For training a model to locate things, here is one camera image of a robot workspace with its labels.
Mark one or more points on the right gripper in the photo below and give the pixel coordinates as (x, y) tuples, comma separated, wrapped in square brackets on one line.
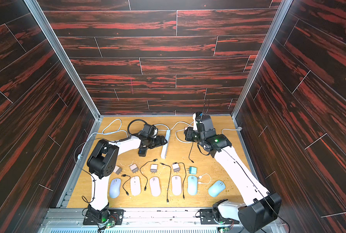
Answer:
[(192, 135)]

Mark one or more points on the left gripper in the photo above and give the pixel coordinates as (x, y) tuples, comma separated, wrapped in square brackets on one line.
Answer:
[(159, 143)]

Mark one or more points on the pink charger adapter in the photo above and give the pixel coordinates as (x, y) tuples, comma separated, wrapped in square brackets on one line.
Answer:
[(117, 170), (134, 168)]

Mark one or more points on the teal adapter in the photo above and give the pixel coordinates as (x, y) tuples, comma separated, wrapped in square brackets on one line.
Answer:
[(192, 170)]

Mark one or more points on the pink mouse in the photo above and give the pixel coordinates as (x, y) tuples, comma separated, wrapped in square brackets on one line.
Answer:
[(176, 185), (155, 186), (135, 185)]

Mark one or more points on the light blue mouse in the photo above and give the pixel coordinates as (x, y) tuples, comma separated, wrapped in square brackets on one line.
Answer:
[(192, 185), (216, 188)]

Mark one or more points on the white mouse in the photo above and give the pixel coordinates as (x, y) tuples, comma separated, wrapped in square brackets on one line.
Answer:
[(115, 188)]

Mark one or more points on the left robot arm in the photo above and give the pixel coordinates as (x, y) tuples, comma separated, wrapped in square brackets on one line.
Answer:
[(102, 162)]

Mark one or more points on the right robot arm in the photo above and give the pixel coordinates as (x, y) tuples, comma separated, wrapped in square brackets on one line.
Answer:
[(260, 206)]

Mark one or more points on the black power strip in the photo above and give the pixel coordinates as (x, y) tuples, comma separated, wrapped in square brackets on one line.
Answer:
[(142, 151)]

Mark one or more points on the white power strip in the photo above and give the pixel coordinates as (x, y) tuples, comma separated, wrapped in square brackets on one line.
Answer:
[(165, 147)]

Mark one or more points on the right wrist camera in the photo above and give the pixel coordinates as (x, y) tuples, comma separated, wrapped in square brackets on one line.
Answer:
[(198, 121)]

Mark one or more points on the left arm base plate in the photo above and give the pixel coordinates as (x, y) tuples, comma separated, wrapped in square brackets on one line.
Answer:
[(102, 218)]

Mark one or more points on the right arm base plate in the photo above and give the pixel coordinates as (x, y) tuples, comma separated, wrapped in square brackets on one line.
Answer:
[(210, 216)]

